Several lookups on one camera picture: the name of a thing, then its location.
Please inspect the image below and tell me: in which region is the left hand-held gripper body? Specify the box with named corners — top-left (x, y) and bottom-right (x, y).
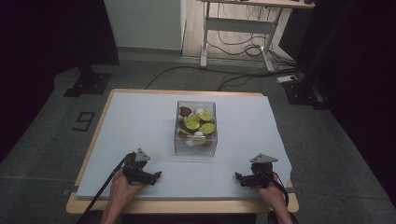
top-left (121, 147), bottom-right (158, 187)

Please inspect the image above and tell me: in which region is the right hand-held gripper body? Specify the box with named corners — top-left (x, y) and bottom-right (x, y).
top-left (244, 153), bottom-right (279, 189)

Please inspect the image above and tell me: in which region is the clear plastic drawer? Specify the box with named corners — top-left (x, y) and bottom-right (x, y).
top-left (174, 102), bottom-right (218, 156)

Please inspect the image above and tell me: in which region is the clear plastic drawer housing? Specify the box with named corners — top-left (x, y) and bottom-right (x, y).
top-left (173, 100), bottom-right (219, 157)

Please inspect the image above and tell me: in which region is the person's right hand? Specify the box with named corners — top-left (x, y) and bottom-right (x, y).
top-left (252, 181), bottom-right (289, 210)

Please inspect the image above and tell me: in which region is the person's left hand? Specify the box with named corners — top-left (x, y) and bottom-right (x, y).
top-left (108, 169), bottom-right (148, 204)

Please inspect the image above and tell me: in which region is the pale blue table mat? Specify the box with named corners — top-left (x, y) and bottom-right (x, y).
top-left (76, 91), bottom-right (293, 200)

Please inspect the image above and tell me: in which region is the black stand base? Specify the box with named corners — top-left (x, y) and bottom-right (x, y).
top-left (64, 64), bottom-right (112, 98)
top-left (282, 77), bottom-right (330, 110)

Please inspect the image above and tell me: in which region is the white power strip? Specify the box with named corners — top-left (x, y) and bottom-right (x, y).
top-left (276, 75), bottom-right (299, 84)

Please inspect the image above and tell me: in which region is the black curtain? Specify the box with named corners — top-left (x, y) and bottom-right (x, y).
top-left (0, 0), bottom-right (120, 162)
top-left (295, 0), bottom-right (396, 206)

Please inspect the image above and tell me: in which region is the white cabinet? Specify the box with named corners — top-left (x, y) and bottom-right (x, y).
top-left (103, 0), bottom-right (187, 51)

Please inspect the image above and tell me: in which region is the white standing desk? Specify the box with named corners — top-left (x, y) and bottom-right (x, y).
top-left (199, 0), bottom-right (316, 73)

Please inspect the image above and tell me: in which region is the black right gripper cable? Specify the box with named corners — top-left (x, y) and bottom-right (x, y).
top-left (264, 171), bottom-right (290, 208)

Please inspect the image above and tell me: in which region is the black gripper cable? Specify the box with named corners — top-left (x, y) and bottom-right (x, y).
top-left (264, 171), bottom-right (290, 208)
top-left (74, 152), bottom-right (134, 224)

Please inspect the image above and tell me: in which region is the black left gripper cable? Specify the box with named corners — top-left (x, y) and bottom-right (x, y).
top-left (74, 152), bottom-right (134, 224)

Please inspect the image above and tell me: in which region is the long black floor cable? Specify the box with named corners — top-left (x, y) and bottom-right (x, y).
top-left (144, 64), bottom-right (297, 91)

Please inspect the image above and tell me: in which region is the bundle of black cables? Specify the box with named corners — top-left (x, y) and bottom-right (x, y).
top-left (206, 3), bottom-right (297, 73)

